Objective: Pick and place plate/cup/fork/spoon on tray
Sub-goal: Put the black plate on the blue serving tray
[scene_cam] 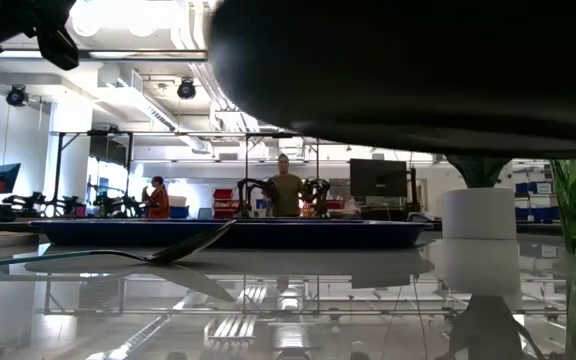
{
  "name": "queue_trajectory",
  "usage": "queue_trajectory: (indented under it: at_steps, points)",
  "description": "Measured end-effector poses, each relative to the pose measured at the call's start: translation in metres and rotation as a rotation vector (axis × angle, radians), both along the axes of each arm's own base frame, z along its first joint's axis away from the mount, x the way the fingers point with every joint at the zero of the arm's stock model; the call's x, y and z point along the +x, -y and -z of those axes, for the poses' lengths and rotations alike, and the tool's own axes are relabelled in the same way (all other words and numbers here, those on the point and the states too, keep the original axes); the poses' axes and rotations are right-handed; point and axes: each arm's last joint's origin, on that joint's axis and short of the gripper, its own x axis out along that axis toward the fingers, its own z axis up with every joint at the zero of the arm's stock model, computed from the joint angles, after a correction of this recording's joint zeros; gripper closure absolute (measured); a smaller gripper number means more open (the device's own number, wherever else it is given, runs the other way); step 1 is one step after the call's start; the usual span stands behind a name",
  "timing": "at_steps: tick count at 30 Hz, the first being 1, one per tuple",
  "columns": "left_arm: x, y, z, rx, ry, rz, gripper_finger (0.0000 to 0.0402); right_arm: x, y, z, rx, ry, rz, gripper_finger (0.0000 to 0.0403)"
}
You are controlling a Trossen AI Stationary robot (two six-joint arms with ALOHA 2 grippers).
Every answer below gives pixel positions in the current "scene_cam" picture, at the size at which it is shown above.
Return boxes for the tilted black monitor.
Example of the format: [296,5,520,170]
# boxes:
[0,162,22,194]

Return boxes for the potted plant in white pot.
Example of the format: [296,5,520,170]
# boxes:
[441,153,518,241]

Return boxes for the black background frame stand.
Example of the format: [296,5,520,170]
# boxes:
[243,131,321,217]
[51,128,136,217]

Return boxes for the black ceiling lamp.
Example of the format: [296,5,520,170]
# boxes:
[176,78,198,101]
[6,84,30,108]

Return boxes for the person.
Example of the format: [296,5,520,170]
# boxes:
[141,175,171,220]
[266,153,306,218]

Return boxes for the black flat monitor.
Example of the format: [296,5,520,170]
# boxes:
[348,158,410,199]

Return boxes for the red storage bins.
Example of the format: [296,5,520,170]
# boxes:
[212,188,235,220]

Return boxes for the blue storage bins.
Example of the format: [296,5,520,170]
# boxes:
[514,180,562,222]

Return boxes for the blue plastic tray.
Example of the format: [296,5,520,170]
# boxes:
[28,218,435,250]

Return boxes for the spoon with teal handle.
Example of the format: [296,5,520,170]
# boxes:
[0,218,238,271]

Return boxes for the dark round plate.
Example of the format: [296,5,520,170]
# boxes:
[206,0,576,161]

